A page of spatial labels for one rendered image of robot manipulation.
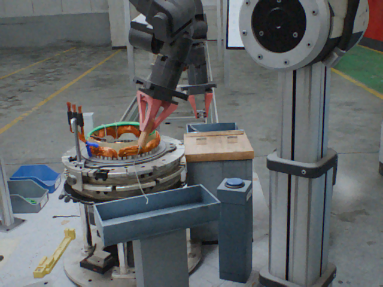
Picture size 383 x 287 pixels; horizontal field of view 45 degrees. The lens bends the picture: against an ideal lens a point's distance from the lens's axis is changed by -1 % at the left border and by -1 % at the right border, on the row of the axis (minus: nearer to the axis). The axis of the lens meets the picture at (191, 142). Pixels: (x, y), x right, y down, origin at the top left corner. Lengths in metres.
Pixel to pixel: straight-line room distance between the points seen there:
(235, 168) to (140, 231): 0.45
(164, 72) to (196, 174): 0.46
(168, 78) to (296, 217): 0.36
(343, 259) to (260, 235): 1.47
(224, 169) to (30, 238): 0.65
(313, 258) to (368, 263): 1.91
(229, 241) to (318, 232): 0.30
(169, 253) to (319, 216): 0.32
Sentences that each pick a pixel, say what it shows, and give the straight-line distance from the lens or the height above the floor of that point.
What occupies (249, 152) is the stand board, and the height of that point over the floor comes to 1.06.
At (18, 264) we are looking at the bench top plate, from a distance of 1.42.
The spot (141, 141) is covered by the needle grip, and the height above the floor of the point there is 1.20.
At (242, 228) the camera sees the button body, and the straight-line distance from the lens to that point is 1.14.
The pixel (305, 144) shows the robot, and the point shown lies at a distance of 0.86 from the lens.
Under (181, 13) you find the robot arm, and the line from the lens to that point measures 0.86.
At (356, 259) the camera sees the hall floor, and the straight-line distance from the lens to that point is 2.87.
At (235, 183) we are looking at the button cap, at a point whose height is 1.04.
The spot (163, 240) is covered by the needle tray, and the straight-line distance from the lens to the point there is 0.97.
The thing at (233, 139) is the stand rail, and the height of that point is 1.07.
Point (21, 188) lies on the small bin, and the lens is 1.83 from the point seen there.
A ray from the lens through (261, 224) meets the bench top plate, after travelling 1.49.
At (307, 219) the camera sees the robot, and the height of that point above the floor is 1.07.
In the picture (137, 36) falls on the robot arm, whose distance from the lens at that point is 0.94.
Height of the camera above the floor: 1.48
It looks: 18 degrees down
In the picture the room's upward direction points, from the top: 3 degrees counter-clockwise
